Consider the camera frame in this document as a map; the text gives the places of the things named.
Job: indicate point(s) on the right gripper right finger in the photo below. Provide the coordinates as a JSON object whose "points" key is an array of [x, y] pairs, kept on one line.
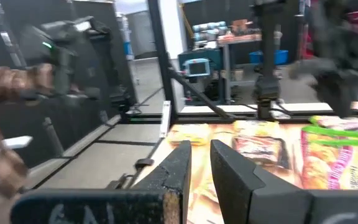
{"points": [[275, 208]]}

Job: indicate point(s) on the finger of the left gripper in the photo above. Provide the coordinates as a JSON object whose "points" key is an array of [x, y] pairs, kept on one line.
{"points": [[331, 96], [346, 99]]}

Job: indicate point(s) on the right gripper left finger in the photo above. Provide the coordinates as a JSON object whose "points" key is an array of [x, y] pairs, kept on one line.
{"points": [[104, 208]]}

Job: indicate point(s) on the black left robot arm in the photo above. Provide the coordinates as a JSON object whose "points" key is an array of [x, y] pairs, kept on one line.
{"points": [[266, 93]]}

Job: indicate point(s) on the black Maruchan fire noodle pack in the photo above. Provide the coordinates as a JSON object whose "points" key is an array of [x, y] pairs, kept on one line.
{"points": [[259, 152]]}

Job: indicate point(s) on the blue plastic bin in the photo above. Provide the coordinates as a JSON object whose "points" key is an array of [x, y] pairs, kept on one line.
{"points": [[278, 57]]}

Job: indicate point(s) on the white card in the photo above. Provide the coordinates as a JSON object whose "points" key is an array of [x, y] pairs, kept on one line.
{"points": [[17, 142]]}

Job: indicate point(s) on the light blue screen device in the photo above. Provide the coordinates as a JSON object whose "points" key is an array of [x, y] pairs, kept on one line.
{"points": [[197, 67]]}

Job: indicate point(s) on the white bracket strip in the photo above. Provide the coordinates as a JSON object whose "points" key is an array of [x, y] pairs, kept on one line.
{"points": [[165, 118]]}

